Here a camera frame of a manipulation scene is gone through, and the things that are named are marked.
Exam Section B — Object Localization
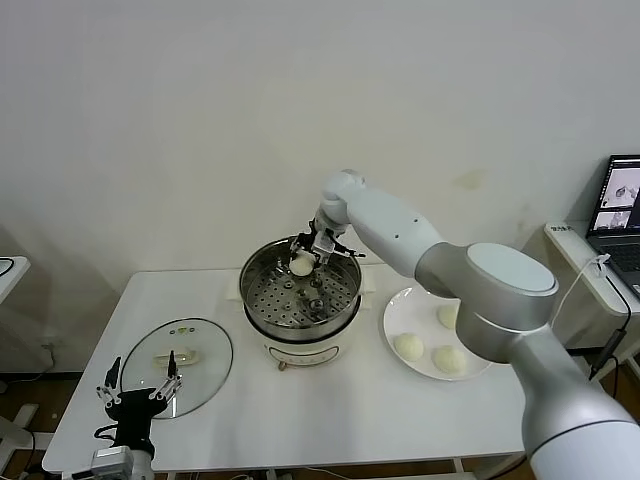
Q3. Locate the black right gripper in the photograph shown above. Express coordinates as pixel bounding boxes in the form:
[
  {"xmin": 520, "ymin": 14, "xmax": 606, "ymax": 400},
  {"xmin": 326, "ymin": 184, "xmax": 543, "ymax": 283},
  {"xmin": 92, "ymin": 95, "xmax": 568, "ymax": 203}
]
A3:
[{"xmin": 288, "ymin": 230, "xmax": 334, "ymax": 274}]

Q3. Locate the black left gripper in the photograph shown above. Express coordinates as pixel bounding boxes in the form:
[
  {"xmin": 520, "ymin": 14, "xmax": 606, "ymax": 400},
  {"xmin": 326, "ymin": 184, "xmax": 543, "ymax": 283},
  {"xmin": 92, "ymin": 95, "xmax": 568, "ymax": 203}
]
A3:
[{"xmin": 95, "ymin": 350, "xmax": 183, "ymax": 454}]

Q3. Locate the stainless steel steamer basket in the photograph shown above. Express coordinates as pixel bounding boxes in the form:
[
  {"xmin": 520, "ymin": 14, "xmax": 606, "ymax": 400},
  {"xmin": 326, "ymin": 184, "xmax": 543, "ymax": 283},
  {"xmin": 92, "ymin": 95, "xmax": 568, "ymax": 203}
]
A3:
[{"xmin": 238, "ymin": 235, "xmax": 362, "ymax": 341}]

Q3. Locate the round glass pot lid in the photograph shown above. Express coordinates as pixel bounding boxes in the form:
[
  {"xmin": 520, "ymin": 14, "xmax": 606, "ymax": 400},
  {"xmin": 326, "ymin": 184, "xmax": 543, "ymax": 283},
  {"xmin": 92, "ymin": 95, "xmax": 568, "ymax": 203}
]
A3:
[{"xmin": 121, "ymin": 316, "xmax": 235, "ymax": 419}]

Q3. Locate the cream electric cooking pot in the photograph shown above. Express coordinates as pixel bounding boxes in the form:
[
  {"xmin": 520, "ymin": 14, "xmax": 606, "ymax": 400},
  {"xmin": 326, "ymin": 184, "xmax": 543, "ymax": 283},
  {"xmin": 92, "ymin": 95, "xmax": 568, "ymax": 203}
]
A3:
[{"xmin": 225, "ymin": 268, "xmax": 379, "ymax": 374}]

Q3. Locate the white round plate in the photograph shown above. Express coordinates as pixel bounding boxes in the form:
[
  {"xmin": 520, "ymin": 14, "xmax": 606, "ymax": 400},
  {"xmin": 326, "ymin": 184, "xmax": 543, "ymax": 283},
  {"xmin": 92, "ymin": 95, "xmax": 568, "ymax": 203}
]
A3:
[{"xmin": 383, "ymin": 285, "xmax": 510, "ymax": 382}]

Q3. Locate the white side table with laptop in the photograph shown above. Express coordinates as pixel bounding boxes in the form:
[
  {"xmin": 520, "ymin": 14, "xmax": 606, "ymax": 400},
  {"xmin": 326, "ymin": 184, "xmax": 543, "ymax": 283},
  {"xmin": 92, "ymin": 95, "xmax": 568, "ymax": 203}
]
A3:
[{"xmin": 543, "ymin": 219, "xmax": 640, "ymax": 361}]

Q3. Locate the black laptop computer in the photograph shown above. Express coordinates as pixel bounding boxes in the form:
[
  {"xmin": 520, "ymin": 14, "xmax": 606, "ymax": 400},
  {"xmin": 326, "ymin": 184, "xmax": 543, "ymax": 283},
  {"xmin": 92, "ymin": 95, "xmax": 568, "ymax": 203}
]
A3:
[{"xmin": 585, "ymin": 155, "xmax": 640, "ymax": 297}]

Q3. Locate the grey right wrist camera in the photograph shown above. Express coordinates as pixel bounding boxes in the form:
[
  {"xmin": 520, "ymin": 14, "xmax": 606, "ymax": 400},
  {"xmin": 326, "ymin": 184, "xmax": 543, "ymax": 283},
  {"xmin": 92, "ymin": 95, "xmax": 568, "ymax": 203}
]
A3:
[{"xmin": 313, "ymin": 230, "xmax": 339, "ymax": 257}]

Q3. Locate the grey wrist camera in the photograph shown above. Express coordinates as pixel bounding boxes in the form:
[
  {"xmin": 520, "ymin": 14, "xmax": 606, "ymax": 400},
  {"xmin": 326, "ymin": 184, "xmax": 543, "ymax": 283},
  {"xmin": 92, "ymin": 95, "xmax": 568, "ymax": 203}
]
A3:
[
  {"xmin": 313, "ymin": 230, "xmax": 339, "ymax": 257},
  {"xmin": 92, "ymin": 447, "xmax": 132, "ymax": 476}
]

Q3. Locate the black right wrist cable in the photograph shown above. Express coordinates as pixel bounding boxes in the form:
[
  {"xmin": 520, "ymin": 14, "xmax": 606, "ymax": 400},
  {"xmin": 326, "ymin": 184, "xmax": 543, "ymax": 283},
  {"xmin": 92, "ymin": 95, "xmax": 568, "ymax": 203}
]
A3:
[{"xmin": 332, "ymin": 242, "xmax": 368, "ymax": 260}]

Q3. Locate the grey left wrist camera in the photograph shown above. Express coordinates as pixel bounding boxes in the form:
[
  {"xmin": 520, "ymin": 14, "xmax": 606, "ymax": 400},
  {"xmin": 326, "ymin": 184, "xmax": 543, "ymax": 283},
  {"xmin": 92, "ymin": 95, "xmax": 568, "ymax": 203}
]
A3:
[{"xmin": 92, "ymin": 447, "xmax": 132, "ymax": 476}]

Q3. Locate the black power cable with adapter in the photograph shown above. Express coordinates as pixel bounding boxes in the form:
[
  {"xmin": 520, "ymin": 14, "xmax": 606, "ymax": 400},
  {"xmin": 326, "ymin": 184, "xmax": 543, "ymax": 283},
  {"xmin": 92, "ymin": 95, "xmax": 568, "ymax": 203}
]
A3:
[{"xmin": 588, "ymin": 269, "xmax": 634, "ymax": 382}]

